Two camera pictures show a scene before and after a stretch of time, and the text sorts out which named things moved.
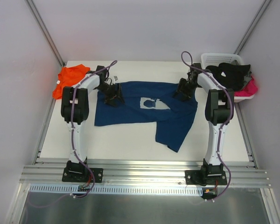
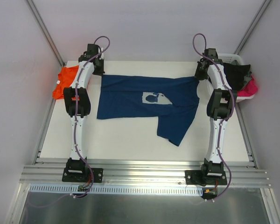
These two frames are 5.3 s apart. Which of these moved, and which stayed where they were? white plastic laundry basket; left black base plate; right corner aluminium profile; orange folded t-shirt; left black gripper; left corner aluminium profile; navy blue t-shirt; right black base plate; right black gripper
Moved: left black gripper; right black gripper; navy blue t-shirt
Stayed: right corner aluminium profile; orange folded t-shirt; left corner aluminium profile; white plastic laundry basket; left black base plate; right black base plate
